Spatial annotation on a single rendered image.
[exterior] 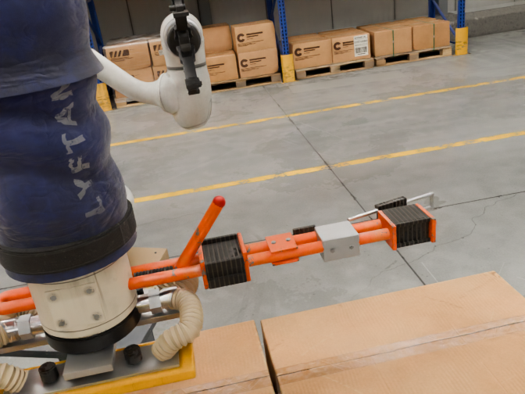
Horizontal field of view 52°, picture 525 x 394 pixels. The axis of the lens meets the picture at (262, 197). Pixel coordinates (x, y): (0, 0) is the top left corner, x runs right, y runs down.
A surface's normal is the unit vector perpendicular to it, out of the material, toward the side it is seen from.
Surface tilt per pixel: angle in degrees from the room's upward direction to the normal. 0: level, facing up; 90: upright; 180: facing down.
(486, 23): 90
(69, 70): 71
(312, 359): 0
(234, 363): 0
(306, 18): 90
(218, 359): 0
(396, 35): 89
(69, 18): 99
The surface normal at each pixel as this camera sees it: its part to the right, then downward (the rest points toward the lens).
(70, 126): 0.77, -0.22
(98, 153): 0.88, 0.29
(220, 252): -0.12, -0.91
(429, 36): 0.15, 0.38
